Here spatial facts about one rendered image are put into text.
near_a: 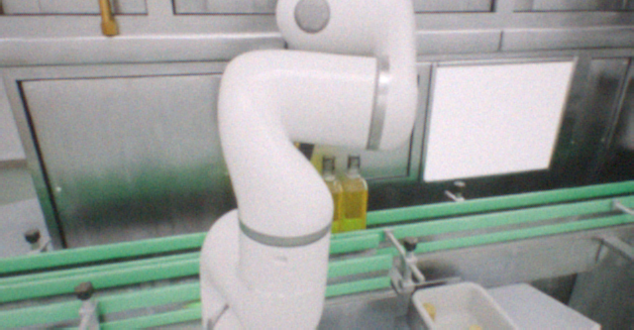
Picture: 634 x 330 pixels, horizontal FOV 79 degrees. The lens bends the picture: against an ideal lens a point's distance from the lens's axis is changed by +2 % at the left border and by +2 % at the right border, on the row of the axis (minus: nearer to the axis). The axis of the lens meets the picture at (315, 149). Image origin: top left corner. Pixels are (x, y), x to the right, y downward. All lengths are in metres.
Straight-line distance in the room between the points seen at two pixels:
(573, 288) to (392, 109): 1.52
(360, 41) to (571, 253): 0.99
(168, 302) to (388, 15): 0.64
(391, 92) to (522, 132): 0.93
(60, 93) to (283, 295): 0.75
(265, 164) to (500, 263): 0.91
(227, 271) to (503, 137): 0.94
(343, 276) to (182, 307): 0.32
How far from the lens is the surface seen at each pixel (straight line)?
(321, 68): 0.33
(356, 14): 0.40
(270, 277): 0.34
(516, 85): 1.16
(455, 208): 1.08
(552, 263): 1.24
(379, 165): 1.03
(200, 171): 0.99
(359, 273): 0.84
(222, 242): 0.41
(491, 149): 1.18
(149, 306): 0.83
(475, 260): 1.08
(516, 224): 1.12
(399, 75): 0.33
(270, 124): 0.31
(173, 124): 0.95
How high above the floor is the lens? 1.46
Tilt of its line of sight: 21 degrees down
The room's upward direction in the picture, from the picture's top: straight up
